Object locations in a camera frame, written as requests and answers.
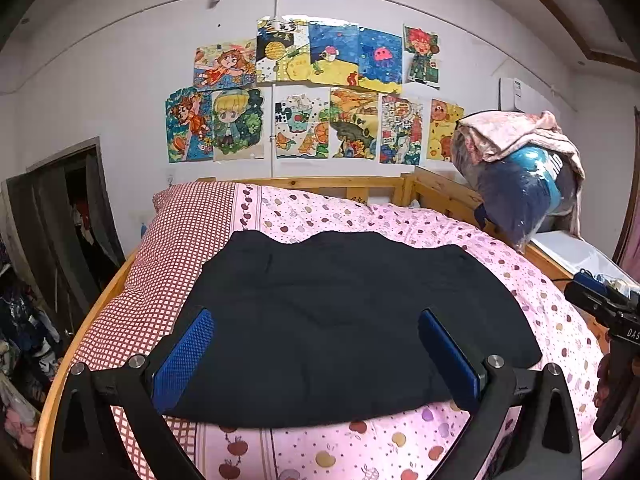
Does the black puffer jacket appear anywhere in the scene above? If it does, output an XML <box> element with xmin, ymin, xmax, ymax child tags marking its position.
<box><xmin>166</xmin><ymin>231</ymin><xmax>541</xmax><ymax>428</ymax></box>

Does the red haired figure drawing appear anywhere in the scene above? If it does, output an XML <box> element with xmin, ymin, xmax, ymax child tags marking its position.
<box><xmin>404</xmin><ymin>25</ymin><xmax>440</xmax><ymax>88</ymax></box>

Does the orange landscape drawing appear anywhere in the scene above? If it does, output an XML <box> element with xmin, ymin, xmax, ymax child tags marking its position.
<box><xmin>330</xmin><ymin>88</ymin><xmax>378</xmax><ymax>160</ymax></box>

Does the right hand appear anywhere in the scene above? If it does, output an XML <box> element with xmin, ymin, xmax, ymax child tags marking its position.
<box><xmin>593</xmin><ymin>352</ymin><xmax>634</xmax><ymax>442</ymax></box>

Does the blond character drawing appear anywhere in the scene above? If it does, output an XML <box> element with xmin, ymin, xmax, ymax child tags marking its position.
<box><xmin>213</xmin><ymin>88</ymin><xmax>265</xmax><ymax>162</ymax></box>

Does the pink patterned cloth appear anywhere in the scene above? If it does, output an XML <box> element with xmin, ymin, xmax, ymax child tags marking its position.
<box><xmin>452</xmin><ymin>110</ymin><xmax>586</xmax><ymax>226</ymax></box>

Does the blue swimmer drawing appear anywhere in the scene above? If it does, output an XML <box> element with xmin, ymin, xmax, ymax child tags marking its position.
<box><xmin>165</xmin><ymin>87</ymin><xmax>214</xmax><ymax>164</ymax></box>

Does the colourful crowded drawing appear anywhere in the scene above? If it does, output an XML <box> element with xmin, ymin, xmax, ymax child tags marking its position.
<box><xmin>380</xmin><ymin>94</ymin><xmax>424</xmax><ymax>166</ymax></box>

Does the dark wardrobe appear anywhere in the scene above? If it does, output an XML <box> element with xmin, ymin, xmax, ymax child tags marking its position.
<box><xmin>1</xmin><ymin>138</ymin><xmax>125</xmax><ymax>336</ymax></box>

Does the yellow bear drawing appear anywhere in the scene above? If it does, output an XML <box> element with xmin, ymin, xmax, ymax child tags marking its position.
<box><xmin>426</xmin><ymin>99</ymin><xmax>464</xmax><ymax>162</ymax></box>

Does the wooden bed frame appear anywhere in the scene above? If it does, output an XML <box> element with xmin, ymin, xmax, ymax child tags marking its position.
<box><xmin>32</xmin><ymin>170</ymin><xmax>618</xmax><ymax>479</ymax></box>

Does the orange haired girl drawing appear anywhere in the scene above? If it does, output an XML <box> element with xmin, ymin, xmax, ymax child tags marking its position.
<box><xmin>193</xmin><ymin>38</ymin><xmax>257</xmax><ymax>91</ymax></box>

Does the white cartoon animals drawing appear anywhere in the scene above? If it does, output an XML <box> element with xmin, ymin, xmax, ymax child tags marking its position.
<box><xmin>274</xmin><ymin>88</ymin><xmax>330</xmax><ymax>159</ymax></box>

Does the white side table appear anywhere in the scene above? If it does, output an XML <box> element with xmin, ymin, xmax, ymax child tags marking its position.
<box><xmin>530</xmin><ymin>231</ymin><xmax>639</xmax><ymax>286</ymax></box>

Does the space planet drawing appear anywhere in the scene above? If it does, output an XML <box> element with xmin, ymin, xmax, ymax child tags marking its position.
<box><xmin>256</xmin><ymin>15</ymin><xmax>311</xmax><ymax>82</ymax></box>

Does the white air conditioner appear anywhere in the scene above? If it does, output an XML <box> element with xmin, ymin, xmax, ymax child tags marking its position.
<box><xmin>499</xmin><ymin>78</ymin><xmax>559</xmax><ymax>116</ymax></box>

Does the cluttered storage shelf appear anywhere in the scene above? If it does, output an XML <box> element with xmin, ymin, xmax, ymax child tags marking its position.
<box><xmin>0</xmin><ymin>249</ymin><xmax>62</xmax><ymax>450</ymax></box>

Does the blue and yellow sea drawing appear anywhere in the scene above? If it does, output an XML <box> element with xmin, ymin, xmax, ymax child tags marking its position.
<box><xmin>306</xmin><ymin>20</ymin><xmax>404</xmax><ymax>93</ymax></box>

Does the pink fruit print quilt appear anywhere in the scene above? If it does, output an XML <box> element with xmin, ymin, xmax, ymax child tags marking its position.
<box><xmin>75</xmin><ymin>182</ymin><xmax>620</xmax><ymax>479</ymax></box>

